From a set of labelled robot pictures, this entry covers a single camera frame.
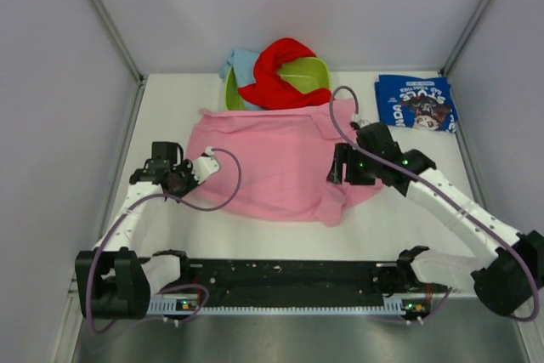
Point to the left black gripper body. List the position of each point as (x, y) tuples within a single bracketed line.
[(184, 180)]

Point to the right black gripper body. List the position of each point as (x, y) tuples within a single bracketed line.
[(361, 172)]

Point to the pink t shirt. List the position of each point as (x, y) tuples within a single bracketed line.
[(274, 163)]

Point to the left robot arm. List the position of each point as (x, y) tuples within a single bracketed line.
[(113, 281)]

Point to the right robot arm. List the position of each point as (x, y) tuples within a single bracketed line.
[(505, 268)]

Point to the folded blue printed t shirt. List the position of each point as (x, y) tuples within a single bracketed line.
[(414, 102)]

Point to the green plastic basin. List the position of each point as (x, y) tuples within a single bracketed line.
[(305, 75)]

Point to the red t shirt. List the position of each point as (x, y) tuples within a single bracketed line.
[(269, 91)]

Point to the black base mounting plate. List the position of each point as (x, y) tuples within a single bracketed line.
[(294, 283)]

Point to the light blue t shirt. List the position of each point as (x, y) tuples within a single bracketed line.
[(237, 72)]

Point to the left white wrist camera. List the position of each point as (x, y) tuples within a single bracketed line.
[(206, 163)]

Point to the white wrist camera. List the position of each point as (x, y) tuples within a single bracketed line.
[(357, 122), (206, 163)]

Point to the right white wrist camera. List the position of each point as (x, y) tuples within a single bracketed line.
[(357, 122)]

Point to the grey slotted cable duct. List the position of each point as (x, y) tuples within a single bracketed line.
[(174, 307)]

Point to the left aluminium corner post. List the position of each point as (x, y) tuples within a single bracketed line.
[(116, 40)]

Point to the aluminium corner post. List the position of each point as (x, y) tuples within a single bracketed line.
[(474, 21), (116, 40)]

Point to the right aluminium corner post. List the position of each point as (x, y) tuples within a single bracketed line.
[(474, 21)]

